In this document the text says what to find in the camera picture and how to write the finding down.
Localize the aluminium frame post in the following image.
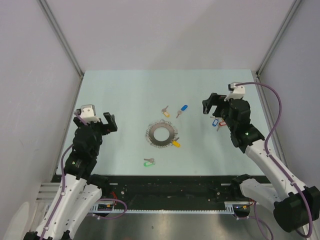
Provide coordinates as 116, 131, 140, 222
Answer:
37, 0, 85, 77
256, 0, 305, 76

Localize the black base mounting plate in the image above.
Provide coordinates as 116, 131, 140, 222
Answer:
51, 174, 261, 204

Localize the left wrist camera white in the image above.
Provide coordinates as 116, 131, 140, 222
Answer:
79, 104, 101, 123

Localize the round metal keyring disc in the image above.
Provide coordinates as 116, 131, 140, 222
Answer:
145, 119, 178, 148

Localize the key with green tag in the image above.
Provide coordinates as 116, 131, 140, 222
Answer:
143, 158, 156, 167

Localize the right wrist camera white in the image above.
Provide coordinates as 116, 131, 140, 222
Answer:
224, 82, 246, 102

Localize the key with blue tag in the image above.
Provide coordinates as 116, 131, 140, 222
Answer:
210, 116, 220, 127
176, 104, 188, 118

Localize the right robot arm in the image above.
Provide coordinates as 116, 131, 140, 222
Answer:
202, 93, 320, 233

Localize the left aluminium frame post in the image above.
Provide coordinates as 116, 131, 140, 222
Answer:
37, 0, 85, 77

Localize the right aluminium frame post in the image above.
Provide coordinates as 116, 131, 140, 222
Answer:
256, 0, 305, 76

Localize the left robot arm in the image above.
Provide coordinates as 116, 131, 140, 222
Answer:
24, 104, 118, 240

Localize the slotted cable duct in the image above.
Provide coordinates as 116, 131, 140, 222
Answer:
87, 201, 247, 214

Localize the key with yellow tag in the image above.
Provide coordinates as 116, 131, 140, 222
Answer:
161, 105, 171, 118
172, 137, 181, 148

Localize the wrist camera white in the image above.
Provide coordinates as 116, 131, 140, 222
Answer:
79, 104, 101, 123
224, 82, 246, 102

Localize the key with red tag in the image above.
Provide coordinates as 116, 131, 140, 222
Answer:
216, 121, 227, 132

